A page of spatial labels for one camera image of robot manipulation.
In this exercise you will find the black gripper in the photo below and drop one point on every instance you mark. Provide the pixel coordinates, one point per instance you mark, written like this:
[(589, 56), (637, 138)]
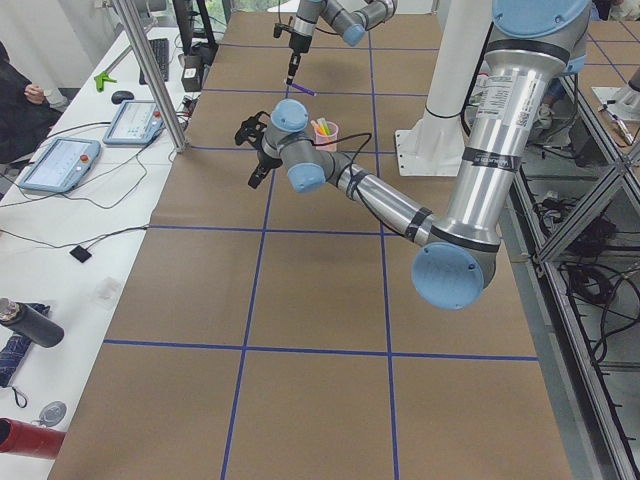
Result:
[(265, 160), (296, 44)]

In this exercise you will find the purple marker pen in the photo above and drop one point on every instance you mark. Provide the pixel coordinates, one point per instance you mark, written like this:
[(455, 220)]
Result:
[(302, 89)]

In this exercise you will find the yellow highlighter pen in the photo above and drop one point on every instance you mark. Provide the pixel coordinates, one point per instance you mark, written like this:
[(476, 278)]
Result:
[(322, 125)]

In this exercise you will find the orange highlighter pen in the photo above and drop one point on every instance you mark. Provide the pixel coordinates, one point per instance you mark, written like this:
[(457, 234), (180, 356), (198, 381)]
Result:
[(317, 127)]

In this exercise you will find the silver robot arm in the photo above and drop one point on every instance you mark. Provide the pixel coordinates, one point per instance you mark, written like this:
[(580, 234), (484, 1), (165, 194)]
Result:
[(495, 63), (350, 26)]

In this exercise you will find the black box with label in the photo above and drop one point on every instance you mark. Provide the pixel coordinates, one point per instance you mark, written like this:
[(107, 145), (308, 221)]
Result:
[(192, 73)]

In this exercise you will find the far teach pendant tablet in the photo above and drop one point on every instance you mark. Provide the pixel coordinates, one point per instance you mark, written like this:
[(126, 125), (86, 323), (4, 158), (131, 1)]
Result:
[(135, 124)]

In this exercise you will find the teach pendant tablet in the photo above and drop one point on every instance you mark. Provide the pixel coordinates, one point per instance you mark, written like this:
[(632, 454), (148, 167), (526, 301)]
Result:
[(135, 124), (62, 165)]

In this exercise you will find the black keyboard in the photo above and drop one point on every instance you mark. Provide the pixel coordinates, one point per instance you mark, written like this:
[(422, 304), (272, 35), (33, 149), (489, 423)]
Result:
[(160, 50)]

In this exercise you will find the black computer mouse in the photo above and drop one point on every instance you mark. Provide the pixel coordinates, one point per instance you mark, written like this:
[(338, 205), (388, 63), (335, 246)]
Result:
[(120, 96)]

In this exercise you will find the green plastic clamp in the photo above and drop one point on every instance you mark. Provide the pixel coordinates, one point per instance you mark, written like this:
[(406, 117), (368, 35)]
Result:
[(102, 79)]

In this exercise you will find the small black square device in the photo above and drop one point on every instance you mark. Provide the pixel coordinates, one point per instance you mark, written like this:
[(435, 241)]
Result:
[(80, 253)]

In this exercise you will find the near teach pendant tablet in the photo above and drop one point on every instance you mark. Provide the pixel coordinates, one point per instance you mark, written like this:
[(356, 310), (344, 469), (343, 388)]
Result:
[(62, 165)]

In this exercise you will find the person in black jacket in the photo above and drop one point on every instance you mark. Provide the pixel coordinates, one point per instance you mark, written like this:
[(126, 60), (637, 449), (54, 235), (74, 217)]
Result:
[(26, 115)]

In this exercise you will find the black water bottle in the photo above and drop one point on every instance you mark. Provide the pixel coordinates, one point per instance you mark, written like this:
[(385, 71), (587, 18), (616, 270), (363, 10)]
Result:
[(24, 319)]

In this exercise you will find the blue folded umbrella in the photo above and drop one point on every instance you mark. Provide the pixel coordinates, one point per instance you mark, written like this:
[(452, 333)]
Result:
[(12, 354)]

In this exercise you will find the round metal lid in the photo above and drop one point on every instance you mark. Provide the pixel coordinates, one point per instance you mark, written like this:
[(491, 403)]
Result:
[(52, 414)]

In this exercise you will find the red bottle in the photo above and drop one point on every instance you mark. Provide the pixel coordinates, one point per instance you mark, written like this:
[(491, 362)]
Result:
[(25, 439)]

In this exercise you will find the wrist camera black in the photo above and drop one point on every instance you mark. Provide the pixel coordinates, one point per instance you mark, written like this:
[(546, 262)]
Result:
[(251, 130), (280, 28)]

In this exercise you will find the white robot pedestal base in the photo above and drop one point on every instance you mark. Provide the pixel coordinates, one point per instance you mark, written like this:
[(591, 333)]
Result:
[(435, 144)]

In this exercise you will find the aluminium frame post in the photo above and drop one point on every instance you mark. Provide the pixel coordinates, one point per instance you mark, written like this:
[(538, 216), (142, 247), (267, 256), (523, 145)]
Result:
[(127, 12)]

